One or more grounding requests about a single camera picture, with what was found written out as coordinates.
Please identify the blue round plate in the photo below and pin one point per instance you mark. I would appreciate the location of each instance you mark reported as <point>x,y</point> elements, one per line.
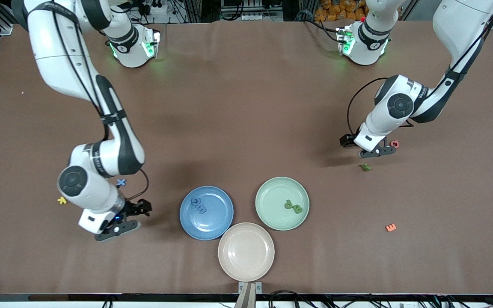
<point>216,226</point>

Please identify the white power strip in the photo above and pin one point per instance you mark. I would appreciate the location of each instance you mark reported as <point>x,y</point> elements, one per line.
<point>253,17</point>

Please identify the pale green round plate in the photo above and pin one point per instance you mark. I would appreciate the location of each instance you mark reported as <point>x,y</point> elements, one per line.
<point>272,214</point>

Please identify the yellow foam letter k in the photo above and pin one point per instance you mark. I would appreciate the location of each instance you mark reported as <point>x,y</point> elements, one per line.
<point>61,200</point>

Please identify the pile of orange fruit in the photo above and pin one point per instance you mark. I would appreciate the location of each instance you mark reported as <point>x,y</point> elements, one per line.
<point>332,10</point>

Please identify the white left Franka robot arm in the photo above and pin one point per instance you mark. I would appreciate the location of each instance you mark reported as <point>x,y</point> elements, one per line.
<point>456,25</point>

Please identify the pink foam letter Q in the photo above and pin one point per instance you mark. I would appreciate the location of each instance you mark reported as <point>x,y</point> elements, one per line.
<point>396,143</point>

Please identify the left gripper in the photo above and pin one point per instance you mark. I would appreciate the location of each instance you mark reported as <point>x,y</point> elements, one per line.
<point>348,140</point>

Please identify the green foam letter d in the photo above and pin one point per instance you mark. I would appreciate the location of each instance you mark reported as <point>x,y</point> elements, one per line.
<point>292,204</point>

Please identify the blue foam letter c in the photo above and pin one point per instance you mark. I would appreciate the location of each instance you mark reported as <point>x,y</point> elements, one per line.
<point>192,201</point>

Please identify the beige round plate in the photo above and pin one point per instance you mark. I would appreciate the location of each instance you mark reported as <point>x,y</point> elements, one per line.
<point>246,252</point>

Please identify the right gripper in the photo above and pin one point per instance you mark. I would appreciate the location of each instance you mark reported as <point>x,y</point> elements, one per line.
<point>134,208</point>

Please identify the blue foam letter x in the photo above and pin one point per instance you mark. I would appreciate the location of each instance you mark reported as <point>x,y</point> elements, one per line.
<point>121,182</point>

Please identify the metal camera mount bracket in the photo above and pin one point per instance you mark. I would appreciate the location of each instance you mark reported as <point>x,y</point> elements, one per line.
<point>250,285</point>

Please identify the brown table cover sheet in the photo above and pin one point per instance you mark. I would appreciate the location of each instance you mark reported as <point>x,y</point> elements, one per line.
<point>246,107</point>

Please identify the green foam letter s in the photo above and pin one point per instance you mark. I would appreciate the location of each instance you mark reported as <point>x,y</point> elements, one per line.
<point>365,167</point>

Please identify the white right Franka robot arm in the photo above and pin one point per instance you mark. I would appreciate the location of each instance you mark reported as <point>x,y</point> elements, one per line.
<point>96,194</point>

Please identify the orange foam letter E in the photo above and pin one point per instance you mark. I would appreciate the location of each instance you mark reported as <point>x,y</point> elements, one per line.
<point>390,227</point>

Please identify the green foam letter B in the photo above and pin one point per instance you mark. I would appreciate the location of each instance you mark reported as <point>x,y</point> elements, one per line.
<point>298,209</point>

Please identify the blue foam letter m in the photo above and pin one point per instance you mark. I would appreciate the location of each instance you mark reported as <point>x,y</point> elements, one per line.
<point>201,209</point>

